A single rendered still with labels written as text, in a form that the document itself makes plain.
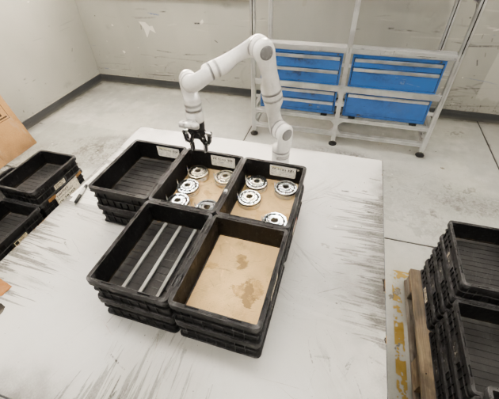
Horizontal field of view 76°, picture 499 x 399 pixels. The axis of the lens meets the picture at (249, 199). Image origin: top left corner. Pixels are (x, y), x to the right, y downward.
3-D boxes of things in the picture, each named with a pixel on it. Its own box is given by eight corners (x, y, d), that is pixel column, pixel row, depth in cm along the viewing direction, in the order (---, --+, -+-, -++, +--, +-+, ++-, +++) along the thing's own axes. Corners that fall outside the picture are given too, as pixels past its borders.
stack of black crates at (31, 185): (66, 196, 253) (39, 149, 222) (99, 203, 246) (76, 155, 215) (28, 233, 225) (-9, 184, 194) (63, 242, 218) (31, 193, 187)
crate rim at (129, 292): (148, 203, 133) (146, 199, 132) (215, 218, 126) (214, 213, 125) (85, 283, 105) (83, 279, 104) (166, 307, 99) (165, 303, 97)
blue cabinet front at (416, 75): (341, 115, 304) (353, 53, 266) (423, 123, 289) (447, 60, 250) (341, 115, 302) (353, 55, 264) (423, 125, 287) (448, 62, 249)
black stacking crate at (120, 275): (153, 219, 140) (146, 200, 132) (216, 233, 133) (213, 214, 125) (97, 298, 112) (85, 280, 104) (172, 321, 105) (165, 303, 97)
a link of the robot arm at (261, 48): (275, 36, 120) (286, 93, 139) (264, 28, 126) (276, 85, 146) (253, 47, 119) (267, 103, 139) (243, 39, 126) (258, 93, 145)
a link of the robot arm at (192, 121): (177, 127, 132) (175, 114, 128) (189, 115, 140) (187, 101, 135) (197, 131, 130) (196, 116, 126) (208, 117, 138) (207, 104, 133)
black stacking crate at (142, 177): (141, 157, 174) (135, 139, 167) (191, 166, 167) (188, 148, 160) (96, 206, 147) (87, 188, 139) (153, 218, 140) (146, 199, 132)
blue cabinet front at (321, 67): (260, 105, 322) (260, 47, 284) (333, 113, 306) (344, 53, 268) (260, 107, 320) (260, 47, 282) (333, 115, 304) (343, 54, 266)
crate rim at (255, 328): (215, 218, 126) (214, 213, 125) (288, 233, 119) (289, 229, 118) (167, 307, 99) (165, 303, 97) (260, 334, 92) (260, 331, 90)
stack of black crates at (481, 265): (418, 269, 196) (448, 219, 165) (473, 281, 189) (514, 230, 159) (425, 331, 168) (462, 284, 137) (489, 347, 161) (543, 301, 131)
